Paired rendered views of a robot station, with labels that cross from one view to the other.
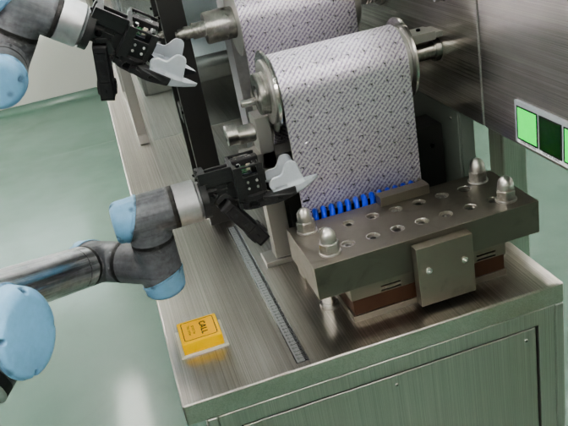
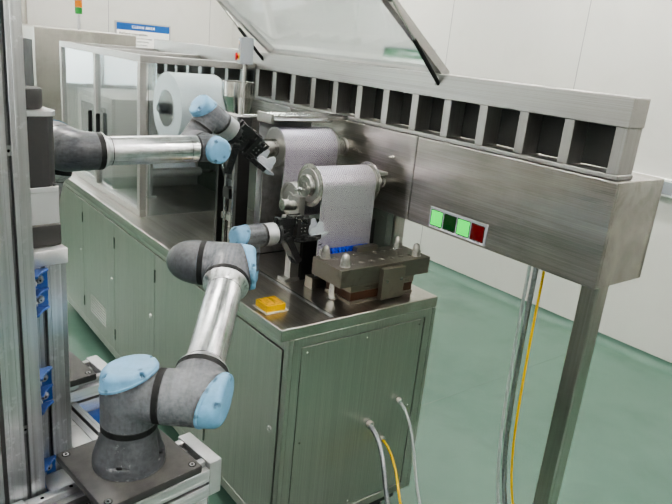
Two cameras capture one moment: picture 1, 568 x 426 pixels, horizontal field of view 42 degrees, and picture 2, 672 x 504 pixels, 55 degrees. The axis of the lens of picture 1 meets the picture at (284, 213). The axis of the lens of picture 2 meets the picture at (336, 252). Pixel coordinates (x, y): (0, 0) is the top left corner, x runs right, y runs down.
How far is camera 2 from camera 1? 1.12 m
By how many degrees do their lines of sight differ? 27
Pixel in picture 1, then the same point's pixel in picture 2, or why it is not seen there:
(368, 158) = (350, 228)
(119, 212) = (242, 231)
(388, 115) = (362, 207)
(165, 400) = not seen: hidden behind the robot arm
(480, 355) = (401, 328)
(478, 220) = (407, 261)
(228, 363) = (293, 316)
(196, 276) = not seen: hidden behind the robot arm
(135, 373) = not seen: hidden behind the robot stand
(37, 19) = (219, 123)
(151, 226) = (256, 242)
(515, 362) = (413, 335)
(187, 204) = (274, 233)
